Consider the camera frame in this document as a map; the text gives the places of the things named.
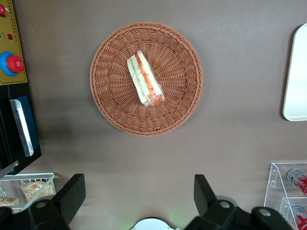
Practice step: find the red rocker switch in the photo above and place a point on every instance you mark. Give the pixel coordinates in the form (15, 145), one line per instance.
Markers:
(2, 10)

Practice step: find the black control box yellow panel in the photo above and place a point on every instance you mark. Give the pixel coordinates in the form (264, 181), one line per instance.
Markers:
(16, 45)

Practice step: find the red emergency stop button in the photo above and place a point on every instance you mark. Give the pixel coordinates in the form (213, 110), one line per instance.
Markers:
(14, 64)

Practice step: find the small red indicator light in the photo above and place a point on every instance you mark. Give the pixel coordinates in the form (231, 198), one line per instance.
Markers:
(10, 36)

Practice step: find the triangle sandwich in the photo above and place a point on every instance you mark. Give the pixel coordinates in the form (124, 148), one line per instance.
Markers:
(144, 76)

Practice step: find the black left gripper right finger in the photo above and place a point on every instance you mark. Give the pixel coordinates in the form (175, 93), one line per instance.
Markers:
(204, 194)

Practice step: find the clear acrylic bottle rack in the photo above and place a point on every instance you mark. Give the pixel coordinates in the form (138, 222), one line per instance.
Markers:
(275, 172)

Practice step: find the brown round wicker basket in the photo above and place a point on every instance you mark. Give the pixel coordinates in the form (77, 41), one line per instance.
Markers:
(172, 83)

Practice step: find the silver metal bar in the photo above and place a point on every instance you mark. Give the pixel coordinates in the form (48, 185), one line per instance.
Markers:
(22, 129)

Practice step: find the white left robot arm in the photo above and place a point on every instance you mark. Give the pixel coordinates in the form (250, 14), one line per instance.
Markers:
(153, 225)

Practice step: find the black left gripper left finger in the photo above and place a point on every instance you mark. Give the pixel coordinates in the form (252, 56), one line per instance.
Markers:
(69, 196)

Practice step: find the red cola bottle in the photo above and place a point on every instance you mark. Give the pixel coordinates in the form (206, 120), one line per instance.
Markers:
(299, 182)
(301, 219)

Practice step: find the clear cracker snack bag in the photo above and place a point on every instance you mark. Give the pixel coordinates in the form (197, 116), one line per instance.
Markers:
(8, 201)
(36, 190)

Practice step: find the cream plastic tray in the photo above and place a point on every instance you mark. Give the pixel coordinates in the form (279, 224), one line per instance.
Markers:
(297, 83)

